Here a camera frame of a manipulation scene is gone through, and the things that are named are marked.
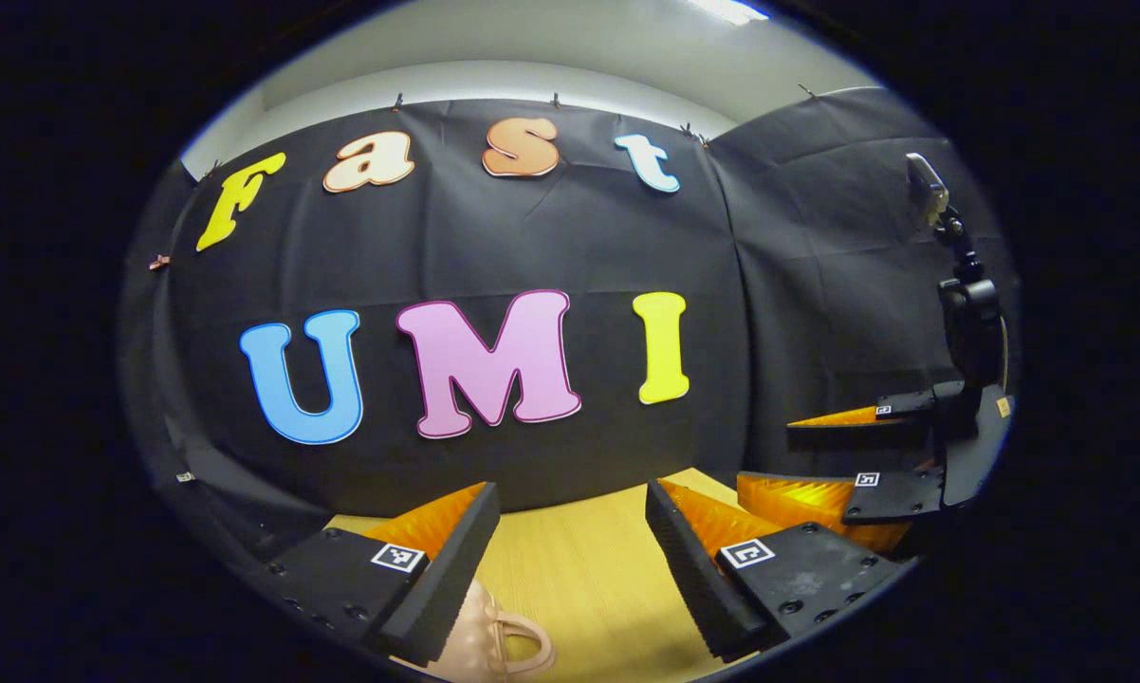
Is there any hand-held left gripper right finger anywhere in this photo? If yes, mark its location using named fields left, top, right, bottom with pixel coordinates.
left=643, top=479, right=917, bottom=663

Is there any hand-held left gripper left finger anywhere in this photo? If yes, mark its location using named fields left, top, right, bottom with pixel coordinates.
left=265, top=481, right=502, bottom=668

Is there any pink suitcase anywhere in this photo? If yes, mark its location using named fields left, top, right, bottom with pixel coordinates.
left=395, top=577, right=558, bottom=683

